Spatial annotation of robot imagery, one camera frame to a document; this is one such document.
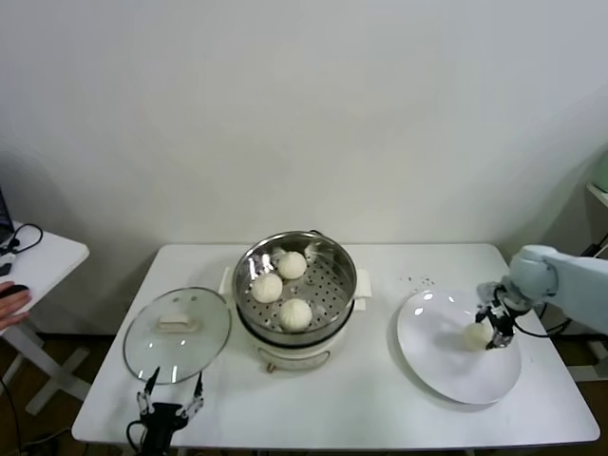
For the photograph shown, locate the white shelf board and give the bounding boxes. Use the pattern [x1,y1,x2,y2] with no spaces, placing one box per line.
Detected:
[586,182,608,210]

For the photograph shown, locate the glass lid with white handle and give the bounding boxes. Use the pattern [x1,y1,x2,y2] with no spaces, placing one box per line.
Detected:
[123,286,234,386]

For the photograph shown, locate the white steamed baozi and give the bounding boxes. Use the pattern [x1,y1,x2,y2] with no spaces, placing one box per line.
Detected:
[276,251,308,280]
[250,274,285,304]
[278,297,314,333]
[463,322,495,352]

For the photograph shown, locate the white small table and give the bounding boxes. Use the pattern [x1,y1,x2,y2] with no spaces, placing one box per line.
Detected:
[0,219,91,415]

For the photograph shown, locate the brown crumb specks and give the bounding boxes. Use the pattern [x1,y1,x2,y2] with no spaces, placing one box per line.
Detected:
[397,273,437,288]

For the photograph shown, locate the pale green container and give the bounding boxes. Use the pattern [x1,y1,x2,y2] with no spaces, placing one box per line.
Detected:
[588,144,608,194]

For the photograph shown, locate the white metal floor frame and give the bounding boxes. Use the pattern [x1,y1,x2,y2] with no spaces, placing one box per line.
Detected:
[564,339,608,385]

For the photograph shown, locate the dark laptop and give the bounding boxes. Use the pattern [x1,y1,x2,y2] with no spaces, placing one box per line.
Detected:
[0,184,15,244]

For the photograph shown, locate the white electric cooker base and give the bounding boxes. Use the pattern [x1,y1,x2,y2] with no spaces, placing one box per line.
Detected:
[218,265,372,376]

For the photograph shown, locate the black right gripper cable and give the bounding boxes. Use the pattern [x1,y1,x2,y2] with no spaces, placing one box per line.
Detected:
[512,303,552,338]

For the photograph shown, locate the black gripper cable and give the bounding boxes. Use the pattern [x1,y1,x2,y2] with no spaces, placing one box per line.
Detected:
[125,421,144,452]
[512,303,552,338]

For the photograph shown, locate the black power cable with adapter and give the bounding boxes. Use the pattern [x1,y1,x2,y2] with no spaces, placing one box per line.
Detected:
[536,235,608,336]

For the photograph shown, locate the white round plate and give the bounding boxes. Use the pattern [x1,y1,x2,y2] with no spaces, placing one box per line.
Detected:
[396,289,523,406]

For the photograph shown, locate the perforated steel steamer basket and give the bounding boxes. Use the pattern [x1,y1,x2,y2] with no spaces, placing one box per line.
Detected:
[232,231,358,344]

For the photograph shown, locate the black looped cable with plug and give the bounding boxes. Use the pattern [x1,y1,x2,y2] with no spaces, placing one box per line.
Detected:
[0,222,45,257]

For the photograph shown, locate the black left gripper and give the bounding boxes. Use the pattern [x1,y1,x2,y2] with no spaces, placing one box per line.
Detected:
[136,366,206,452]

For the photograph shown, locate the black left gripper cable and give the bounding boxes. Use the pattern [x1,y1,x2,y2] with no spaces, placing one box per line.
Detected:
[125,421,144,452]

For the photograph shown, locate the bare human hand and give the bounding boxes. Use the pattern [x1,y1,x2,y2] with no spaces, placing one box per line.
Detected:
[0,279,33,331]

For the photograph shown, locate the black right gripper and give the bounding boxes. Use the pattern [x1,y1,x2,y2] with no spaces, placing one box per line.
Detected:
[475,303,517,352]

